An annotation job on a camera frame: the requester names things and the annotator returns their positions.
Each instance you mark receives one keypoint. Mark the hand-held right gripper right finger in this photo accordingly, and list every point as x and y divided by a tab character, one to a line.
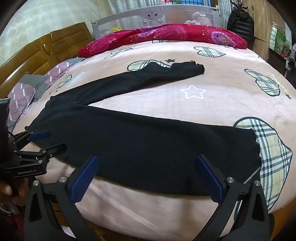
209	178

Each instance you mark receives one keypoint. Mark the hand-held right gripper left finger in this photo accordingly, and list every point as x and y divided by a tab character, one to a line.
84	178

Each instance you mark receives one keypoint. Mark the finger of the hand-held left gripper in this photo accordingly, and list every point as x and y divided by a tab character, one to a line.
41	134
53	150

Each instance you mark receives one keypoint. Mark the black pants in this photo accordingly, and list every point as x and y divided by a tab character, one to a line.
138	143

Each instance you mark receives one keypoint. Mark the person's left hand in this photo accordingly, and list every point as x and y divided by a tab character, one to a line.
8	191

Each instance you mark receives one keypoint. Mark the purple and grey patterned pillow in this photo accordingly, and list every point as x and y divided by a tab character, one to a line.
59	70
22	97

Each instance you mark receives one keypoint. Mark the pink plaid-heart duvet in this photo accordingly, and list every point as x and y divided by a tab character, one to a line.
208	104

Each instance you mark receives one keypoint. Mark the wooden headboard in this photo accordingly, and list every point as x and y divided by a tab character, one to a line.
62	41

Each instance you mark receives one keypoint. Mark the dark low cabinet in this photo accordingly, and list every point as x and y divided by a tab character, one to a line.
277	60

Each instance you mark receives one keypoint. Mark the red floral quilt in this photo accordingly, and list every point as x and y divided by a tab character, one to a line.
175	32

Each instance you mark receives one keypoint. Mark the black down jacket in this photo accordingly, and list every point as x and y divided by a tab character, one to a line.
240	25

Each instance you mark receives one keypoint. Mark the stack of green boxes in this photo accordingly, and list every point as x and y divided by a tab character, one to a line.
277	37

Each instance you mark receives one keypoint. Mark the clear plastic storage box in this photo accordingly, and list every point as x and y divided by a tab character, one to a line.
150	16

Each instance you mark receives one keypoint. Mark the wooden wardrobe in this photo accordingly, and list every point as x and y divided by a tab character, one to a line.
262	23

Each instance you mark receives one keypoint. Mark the grey curtain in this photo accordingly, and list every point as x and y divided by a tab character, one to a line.
224	14

